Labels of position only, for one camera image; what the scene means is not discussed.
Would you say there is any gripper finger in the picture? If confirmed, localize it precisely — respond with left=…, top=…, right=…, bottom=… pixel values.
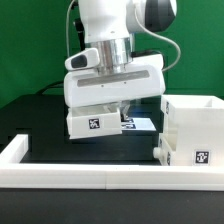
left=120, top=101, right=130, bottom=121

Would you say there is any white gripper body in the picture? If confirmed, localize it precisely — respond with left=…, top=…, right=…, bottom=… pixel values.
left=64, top=55, right=165, bottom=108

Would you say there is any white drawer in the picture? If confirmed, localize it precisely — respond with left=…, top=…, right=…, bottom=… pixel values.
left=66, top=104, right=122, bottom=139
left=153, top=133, right=176, bottom=166

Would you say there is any white drawer cabinet box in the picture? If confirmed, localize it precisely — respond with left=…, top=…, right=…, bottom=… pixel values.
left=161, top=95, right=224, bottom=167

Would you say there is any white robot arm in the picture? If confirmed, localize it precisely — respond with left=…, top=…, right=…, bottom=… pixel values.
left=64, top=0, right=177, bottom=118

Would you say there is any fiducial marker sheet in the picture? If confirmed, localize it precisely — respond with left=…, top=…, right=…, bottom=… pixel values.
left=121, top=117, right=156, bottom=131

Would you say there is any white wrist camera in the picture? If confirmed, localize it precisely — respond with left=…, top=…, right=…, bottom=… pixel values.
left=65, top=48, right=100, bottom=71

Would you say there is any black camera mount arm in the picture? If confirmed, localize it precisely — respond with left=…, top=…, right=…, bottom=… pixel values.
left=73, top=18, right=85, bottom=50

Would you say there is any black cable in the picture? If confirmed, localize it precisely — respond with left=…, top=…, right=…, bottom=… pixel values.
left=35, top=81, right=65, bottom=96

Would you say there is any grey cable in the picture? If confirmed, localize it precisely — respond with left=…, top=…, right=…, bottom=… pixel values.
left=65, top=0, right=78, bottom=58

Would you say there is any white U-shaped frame wall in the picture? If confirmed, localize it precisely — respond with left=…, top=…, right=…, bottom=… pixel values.
left=0, top=134, right=224, bottom=191

